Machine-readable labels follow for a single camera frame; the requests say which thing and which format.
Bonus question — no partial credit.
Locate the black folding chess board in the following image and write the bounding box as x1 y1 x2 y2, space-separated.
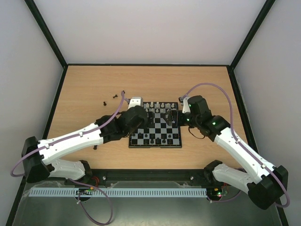
128 102 182 148

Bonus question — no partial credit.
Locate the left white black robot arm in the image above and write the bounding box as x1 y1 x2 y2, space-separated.
21 97 154 183

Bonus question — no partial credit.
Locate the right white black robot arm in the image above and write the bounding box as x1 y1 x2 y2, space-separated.
163 96 288 210

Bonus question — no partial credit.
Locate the light blue slotted cable duct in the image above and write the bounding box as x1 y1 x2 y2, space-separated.
29 187 207 198

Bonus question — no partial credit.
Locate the black aluminium frame rail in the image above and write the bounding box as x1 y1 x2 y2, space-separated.
23 168 273 186

